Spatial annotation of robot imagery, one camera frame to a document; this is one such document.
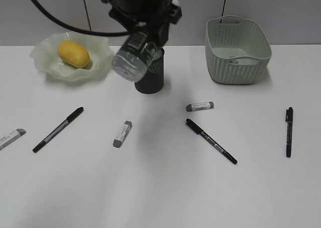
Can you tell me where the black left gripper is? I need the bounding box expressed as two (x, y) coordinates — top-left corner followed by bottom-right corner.
(100, 0), (182, 48)

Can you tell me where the clear plastic water bottle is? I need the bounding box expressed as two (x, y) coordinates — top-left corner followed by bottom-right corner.
(112, 31), (160, 82)

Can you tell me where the white waste paper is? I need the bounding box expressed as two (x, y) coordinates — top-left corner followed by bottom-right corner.
(229, 56), (240, 65)

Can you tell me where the yellow mango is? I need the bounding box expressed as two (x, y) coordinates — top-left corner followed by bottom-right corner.
(58, 40), (90, 68)

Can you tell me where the black marker pen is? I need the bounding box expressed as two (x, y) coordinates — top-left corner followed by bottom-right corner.
(285, 107), (293, 158)
(186, 119), (237, 165)
(32, 107), (84, 153)

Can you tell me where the black mesh pen holder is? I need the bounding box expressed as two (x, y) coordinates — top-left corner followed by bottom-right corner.
(134, 49), (165, 94)

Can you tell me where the pale green plastic basket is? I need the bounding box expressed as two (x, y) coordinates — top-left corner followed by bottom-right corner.
(205, 15), (272, 85)

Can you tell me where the grey white eraser right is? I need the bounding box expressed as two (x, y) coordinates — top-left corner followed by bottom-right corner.
(186, 101), (214, 112)

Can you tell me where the grey white eraser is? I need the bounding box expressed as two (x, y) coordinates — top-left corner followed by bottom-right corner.
(0, 129), (26, 150)
(186, 101), (214, 112)
(113, 121), (132, 148)

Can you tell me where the grey white eraser middle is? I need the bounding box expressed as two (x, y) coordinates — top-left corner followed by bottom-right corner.
(113, 121), (132, 148)

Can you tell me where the pale green wavy plate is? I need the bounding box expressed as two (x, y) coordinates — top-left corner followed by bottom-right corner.
(30, 32), (114, 83)

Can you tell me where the grey white eraser left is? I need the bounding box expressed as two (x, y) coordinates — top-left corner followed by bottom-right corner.
(0, 129), (26, 150)

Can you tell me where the black wall cable right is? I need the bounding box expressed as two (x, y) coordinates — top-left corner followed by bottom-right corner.
(220, 0), (230, 24)

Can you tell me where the black wall cable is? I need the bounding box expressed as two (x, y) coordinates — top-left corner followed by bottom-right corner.
(80, 0), (93, 33)
(220, 0), (230, 24)

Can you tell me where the black wall cable left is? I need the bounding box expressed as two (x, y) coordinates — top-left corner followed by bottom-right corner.
(80, 0), (93, 33)

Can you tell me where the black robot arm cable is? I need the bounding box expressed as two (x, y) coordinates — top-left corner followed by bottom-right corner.
(22, 0), (133, 37)

